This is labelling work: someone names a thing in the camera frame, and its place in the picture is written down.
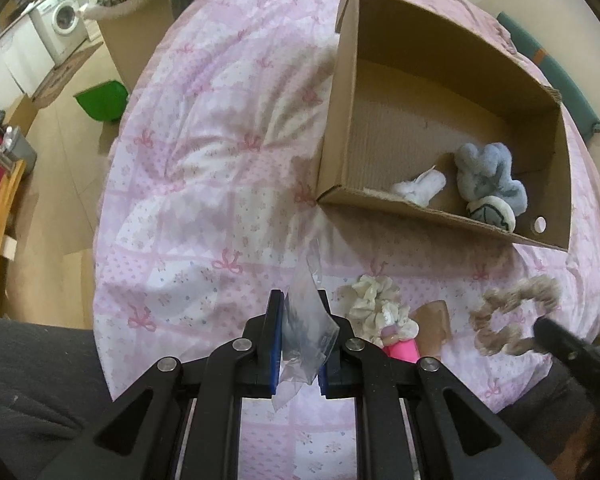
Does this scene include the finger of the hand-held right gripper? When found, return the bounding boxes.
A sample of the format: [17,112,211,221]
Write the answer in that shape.
[532,317,600,411]

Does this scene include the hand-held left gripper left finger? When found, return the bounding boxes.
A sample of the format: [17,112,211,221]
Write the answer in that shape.
[40,289,285,480]

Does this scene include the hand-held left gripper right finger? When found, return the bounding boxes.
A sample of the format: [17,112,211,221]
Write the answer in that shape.
[318,289,556,480]

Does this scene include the clear plastic bag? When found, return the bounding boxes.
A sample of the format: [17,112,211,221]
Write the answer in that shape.
[272,252,340,411]

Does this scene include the pink plush toy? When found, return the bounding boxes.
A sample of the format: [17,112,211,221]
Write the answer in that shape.
[382,337,421,362]

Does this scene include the cream ruffled scrunchie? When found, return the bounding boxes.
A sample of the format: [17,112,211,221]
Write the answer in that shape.
[337,275,420,348]

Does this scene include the brown fuzzy scrunchie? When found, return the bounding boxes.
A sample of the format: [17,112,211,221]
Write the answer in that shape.
[469,275,562,357]

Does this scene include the brown cardboard box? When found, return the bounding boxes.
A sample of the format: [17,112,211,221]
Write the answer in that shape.
[316,0,572,252]

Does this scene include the person's right leg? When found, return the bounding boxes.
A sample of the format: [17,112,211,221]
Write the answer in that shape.
[500,372,600,480]

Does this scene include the person's leg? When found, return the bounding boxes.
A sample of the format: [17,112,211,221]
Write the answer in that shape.
[500,372,600,480]
[0,312,116,480]

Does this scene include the white round plush pad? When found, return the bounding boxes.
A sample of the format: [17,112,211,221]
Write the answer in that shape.
[466,196,517,232]

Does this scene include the blue plush scrunchie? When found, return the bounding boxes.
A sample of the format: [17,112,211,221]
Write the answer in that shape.
[454,142,528,211]

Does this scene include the white fluffy pompom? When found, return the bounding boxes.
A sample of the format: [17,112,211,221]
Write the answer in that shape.
[391,167,447,207]

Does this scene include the person's left leg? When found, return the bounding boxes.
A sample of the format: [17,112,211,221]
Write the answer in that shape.
[0,312,116,480]

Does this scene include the teal headboard cushion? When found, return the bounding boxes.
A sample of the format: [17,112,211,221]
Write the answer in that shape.
[496,11,600,138]

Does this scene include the green plastic bin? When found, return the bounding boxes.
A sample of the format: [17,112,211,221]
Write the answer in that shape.
[74,80,130,123]

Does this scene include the wooden chair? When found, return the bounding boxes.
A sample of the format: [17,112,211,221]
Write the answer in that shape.
[0,152,27,317]

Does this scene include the grey trash bin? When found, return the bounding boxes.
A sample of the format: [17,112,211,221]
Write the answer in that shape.
[0,127,38,173]

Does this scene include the beige storage box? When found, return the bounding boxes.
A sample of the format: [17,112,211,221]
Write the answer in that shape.
[100,0,176,91]

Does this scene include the patterned floor rug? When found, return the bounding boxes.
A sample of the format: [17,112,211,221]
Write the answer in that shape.
[30,42,103,101]

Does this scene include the white washing machine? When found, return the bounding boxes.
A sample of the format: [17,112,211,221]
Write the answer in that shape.
[30,0,90,63]

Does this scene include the white kitchen cabinets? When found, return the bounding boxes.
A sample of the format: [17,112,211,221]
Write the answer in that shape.
[0,10,56,98]

